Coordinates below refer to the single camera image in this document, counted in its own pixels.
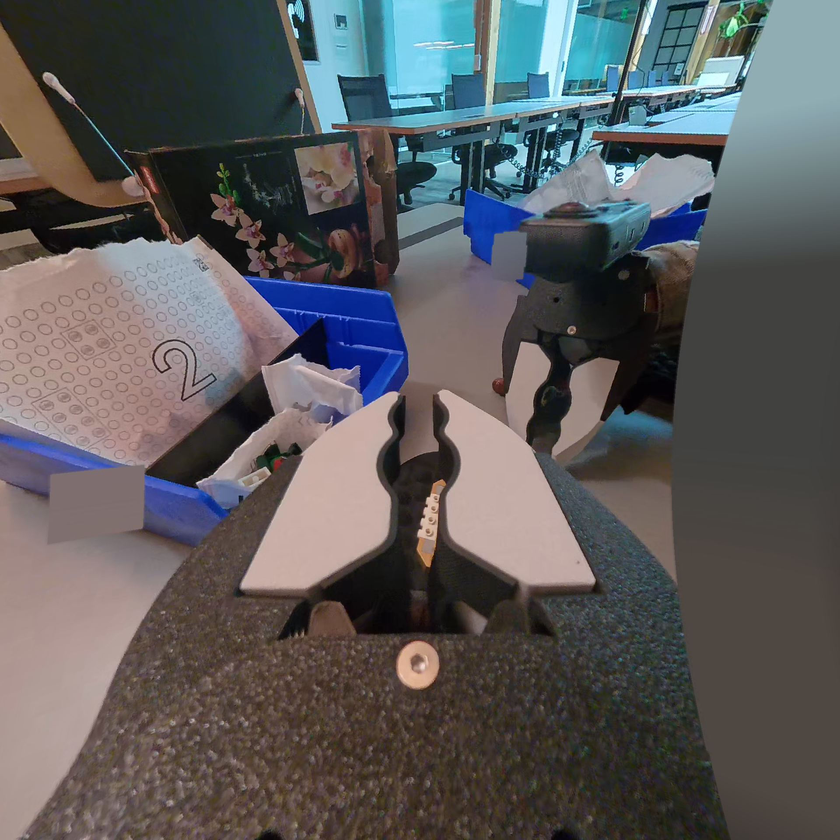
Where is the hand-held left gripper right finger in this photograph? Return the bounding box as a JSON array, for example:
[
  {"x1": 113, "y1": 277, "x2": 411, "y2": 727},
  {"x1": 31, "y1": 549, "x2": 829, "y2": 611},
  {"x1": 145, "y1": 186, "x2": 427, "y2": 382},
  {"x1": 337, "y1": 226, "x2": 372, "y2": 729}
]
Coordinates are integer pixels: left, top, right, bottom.
[{"x1": 432, "y1": 388, "x2": 598, "y2": 598}]

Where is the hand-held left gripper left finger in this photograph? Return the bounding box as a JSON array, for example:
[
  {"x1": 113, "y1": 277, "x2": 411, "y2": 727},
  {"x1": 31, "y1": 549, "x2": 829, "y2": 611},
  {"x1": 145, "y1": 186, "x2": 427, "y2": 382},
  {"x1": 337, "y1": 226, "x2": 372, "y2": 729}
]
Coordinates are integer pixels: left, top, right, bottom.
[{"x1": 238, "y1": 391, "x2": 406, "y2": 599}]

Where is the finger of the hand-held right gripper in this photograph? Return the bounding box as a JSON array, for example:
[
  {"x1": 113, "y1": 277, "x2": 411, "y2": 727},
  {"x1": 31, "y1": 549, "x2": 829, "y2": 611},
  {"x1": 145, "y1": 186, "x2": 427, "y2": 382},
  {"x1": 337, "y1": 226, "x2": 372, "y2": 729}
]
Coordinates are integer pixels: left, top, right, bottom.
[
  {"x1": 505, "y1": 340, "x2": 555, "y2": 444},
  {"x1": 554, "y1": 357, "x2": 622, "y2": 462}
]

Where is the blue bin with paper bags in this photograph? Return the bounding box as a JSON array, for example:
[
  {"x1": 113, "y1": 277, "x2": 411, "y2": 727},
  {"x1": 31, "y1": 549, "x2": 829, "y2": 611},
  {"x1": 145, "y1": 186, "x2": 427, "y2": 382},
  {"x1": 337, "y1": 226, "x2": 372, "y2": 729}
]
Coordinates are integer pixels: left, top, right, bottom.
[{"x1": 462, "y1": 189, "x2": 710, "y2": 290}]

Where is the torn white paper bag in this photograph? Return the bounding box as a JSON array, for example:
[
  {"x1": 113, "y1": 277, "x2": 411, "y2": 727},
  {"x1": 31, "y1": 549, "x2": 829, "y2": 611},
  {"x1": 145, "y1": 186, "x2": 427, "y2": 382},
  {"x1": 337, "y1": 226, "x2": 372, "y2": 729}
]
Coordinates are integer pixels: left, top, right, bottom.
[{"x1": 197, "y1": 354, "x2": 364, "y2": 509}]

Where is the blue bin with lego pieces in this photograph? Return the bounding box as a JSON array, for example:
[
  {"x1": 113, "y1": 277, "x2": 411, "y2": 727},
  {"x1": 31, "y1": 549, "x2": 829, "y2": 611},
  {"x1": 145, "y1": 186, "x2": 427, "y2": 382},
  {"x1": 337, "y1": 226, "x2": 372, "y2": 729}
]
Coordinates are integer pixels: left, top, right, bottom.
[{"x1": 0, "y1": 276, "x2": 409, "y2": 547}]

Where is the white printed paper bag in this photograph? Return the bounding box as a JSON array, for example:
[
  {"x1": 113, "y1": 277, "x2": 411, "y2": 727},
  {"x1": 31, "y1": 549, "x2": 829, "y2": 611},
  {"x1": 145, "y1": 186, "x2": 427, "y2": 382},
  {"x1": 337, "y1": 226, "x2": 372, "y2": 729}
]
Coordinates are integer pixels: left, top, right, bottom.
[{"x1": 0, "y1": 236, "x2": 299, "y2": 468}]

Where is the yellow tan lego plate build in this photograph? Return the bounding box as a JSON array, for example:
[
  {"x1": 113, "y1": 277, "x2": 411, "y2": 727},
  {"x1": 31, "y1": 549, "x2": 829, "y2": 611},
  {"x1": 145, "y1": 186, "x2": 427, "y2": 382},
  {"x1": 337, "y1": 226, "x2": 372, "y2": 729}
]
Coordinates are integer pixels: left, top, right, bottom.
[{"x1": 415, "y1": 479, "x2": 448, "y2": 567}]

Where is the pile of small lego pieces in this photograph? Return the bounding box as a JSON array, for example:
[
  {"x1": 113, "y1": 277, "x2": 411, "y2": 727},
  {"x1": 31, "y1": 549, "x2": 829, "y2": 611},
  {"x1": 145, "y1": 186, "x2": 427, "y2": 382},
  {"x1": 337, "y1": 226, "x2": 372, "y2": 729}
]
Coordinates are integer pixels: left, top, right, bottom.
[{"x1": 239, "y1": 441, "x2": 304, "y2": 488}]

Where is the crumpled white paper bag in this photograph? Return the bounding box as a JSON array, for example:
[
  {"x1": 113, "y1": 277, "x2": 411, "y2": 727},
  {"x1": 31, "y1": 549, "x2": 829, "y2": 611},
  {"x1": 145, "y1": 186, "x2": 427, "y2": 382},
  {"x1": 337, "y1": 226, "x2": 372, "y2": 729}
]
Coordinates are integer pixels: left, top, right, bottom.
[{"x1": 525, "y1": 150, "x2": 716, "y2": 217}]

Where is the long wooden top desk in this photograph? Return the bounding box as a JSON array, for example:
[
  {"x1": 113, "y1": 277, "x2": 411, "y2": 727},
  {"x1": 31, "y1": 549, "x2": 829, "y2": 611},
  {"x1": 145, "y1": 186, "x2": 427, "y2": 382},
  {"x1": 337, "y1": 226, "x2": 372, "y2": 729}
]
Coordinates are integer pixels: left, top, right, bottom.
[{"x1": 331, "y1": 97, "x2": 618, "y2": 201}]

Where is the black rolling office chair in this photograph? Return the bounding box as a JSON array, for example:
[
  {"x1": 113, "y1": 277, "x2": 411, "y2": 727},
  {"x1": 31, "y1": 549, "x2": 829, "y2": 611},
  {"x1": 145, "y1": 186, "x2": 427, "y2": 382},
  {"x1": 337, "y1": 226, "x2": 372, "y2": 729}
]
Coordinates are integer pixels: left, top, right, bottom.
[
  {"x1": 336, "y1": 73, "x2": 438, "y2": 206},
  {"x1": 448, "y1": 71, "x2": 521, "y2": 202}
]

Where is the green potted plant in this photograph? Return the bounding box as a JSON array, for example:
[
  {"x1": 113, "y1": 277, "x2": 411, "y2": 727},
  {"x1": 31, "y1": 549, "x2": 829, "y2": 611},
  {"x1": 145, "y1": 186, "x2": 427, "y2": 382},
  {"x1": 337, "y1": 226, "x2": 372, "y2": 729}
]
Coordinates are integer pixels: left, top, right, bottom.
[{"x1": 717, "y1": 0, "x2": 770, "y2": 39}]

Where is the dark brown printed box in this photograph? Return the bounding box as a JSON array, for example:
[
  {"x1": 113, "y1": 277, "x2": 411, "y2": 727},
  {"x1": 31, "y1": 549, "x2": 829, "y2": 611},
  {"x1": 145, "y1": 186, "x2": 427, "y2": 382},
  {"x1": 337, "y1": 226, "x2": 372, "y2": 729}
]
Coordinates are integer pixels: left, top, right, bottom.
[{"x1": 125, "y1": 129, "x2": 400, "y2": 290}]

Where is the black panel with beige edge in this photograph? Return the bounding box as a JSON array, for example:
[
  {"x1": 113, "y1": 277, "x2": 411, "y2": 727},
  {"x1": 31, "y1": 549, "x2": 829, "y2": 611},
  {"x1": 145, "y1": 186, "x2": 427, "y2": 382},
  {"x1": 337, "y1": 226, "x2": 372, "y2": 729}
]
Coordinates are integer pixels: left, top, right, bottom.
[{"x1": 0, "y1": 0, "x2": 324, "y2": 209}]

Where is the black framed wall sign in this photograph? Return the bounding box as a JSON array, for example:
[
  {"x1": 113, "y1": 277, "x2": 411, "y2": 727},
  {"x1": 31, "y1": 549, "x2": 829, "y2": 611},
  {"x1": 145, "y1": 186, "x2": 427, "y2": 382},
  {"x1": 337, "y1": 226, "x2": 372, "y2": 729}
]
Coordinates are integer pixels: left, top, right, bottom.
[{"x1": 284, "y1": 0, "x2": 321, "y2": 64}]

